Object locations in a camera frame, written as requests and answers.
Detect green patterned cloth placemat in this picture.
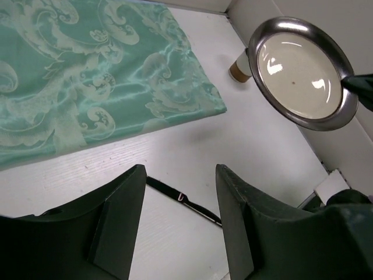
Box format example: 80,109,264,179
1,1,227,169

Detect round plate with dark rim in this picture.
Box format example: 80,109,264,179
247,16,358,131

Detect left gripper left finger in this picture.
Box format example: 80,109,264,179
1,164,146,279

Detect metal cup with white band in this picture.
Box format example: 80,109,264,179
228,48,252,83

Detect black handled table knife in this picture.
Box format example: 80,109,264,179
146,176,222,227

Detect aluminium table edge rail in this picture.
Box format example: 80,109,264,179
163,1,255,43

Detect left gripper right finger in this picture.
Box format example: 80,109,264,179
216,164,372,279

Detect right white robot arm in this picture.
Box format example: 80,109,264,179
302,74,372,212

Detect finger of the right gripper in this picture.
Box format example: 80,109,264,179
341,74,373,111

